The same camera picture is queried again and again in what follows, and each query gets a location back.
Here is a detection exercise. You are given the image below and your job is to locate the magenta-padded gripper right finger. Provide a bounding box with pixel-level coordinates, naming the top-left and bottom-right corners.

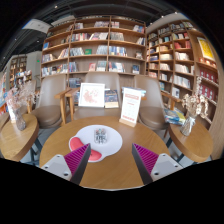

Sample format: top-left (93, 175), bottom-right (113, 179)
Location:
top-left (131, 143), bottom-right (184, 186)

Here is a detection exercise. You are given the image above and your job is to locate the round wooden side table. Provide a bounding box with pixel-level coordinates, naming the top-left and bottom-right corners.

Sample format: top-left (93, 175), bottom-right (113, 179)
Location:
top-left (163, 121), bottom-right (214, 164)
top-left (0, 113), bottom-right (43, 164)

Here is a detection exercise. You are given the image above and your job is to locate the glass vase with dried flowers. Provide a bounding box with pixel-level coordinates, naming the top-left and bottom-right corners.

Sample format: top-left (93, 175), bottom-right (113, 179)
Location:
top-left (4, 81), bottom-right (38, 132)
top-left (180, 76), bottom-right (211, 137)

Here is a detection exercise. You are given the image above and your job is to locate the transparent computer mouse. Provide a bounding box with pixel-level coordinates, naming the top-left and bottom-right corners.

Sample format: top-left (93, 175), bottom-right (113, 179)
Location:
top-left (93, 128), bottom-right (108, 145)

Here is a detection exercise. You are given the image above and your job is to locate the white sign on wooden base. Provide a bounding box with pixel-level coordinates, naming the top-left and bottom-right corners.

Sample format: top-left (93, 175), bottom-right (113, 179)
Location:
top-left (118, 87), bottom-right (142, 128)

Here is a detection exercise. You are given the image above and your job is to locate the white mouse pad red wrist rest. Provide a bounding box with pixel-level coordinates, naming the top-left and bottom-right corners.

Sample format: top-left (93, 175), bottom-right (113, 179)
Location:
top-left (68, 124), bottom-right (124, 163)

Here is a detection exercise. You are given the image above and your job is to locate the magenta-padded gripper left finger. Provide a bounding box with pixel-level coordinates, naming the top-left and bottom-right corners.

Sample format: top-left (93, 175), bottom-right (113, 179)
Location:
top-left (40, 143), bottom-right (93, 186)

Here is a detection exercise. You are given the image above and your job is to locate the dark cover book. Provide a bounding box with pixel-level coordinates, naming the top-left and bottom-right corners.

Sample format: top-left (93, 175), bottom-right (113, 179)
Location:
top-left (104, 89), bottom-right (120, 109)

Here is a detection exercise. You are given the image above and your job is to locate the tall wooden bookshelf unit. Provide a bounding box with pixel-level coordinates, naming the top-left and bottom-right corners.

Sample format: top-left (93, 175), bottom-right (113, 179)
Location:
top-left (145, 19), bottom-right (221, 131)

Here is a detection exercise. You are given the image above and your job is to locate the wide wooden bookshelf unit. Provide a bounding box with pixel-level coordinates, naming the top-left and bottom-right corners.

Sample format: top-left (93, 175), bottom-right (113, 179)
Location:
top-left (39, 14), bottom-right (148, 79)

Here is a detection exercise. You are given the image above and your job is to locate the distant wooden bookshelf unit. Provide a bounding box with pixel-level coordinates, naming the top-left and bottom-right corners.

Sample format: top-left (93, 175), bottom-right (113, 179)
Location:
top-left (8, 54), bottom-right (34, 88)

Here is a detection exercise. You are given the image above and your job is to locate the stack of colourful books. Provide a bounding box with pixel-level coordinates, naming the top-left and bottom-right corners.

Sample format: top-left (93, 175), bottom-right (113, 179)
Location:
top-left (163, 107), bottom-right (187, 126)

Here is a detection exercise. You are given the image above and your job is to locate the white framed picture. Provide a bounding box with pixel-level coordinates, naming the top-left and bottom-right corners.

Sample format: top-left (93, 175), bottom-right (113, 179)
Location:
top-left (78, 82), bottom-right (106, 109)

